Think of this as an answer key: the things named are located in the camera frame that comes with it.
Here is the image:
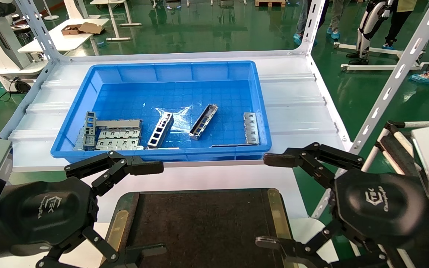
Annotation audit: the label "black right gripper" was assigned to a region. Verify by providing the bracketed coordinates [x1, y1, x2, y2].
[334, 169, 429, 248]

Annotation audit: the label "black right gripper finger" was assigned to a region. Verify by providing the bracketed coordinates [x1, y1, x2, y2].
[263, 142, 365, 188]
[255, 220, 388, 268]

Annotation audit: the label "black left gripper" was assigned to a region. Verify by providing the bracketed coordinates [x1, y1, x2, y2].
[0, 151, 167, 268]

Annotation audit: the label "slotted metal channel part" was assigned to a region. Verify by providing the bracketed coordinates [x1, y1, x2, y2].
[189, 104, 219, 141]

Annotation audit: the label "metal part with clip tabs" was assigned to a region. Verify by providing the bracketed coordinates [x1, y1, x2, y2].
[97, 129, 142, 140]
[243, 112, 260, 145]
[95, 139, 144, 151]

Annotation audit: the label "black container tray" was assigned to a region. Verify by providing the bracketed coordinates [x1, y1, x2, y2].
[103, 188, 297, 268]

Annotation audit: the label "small grey metal part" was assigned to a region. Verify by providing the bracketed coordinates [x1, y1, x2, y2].
[74, 127, 86, 151]

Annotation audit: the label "white tube cart black pads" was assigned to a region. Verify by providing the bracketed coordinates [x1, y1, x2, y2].
[360, 120, 429, 186]

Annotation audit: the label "long grey metal channel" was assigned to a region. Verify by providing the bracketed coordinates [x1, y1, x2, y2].
[96, 119, 143, 130]

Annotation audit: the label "blue plastic bin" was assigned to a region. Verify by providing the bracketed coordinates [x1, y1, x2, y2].
[50, 61, 273, 164]

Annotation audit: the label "white metal shelf rack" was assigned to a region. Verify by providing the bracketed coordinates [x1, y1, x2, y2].
[0, 0, 429, 220]

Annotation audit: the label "person in grey trousers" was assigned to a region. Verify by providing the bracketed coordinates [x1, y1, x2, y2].
[293, 0, 317, 46]
[326, 0, 345, 39]

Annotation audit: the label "white black humanoid robot legs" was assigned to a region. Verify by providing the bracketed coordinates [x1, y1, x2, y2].
[356, 0, 392, 66]

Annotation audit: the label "person black trousers yellow top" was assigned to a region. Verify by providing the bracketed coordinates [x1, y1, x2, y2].
[383, 0, 418, 50]

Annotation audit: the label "white table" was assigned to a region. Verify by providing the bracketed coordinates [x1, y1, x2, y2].
[17, 18, 110, 56]
[90, 0, 142, 41]

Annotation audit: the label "open cardboard box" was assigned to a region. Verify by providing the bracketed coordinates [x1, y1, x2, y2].
[61, 22, 105, 36]

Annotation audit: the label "round black stool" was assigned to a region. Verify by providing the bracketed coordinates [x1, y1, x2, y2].
[12, 22, 32, 34]

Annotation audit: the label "upright grey metal bracket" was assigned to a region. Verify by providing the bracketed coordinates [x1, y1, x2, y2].
[83, 111, 97, 149]

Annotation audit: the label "white floor stand frame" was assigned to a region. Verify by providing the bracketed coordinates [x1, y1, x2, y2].
[334, 42, 429, 72]

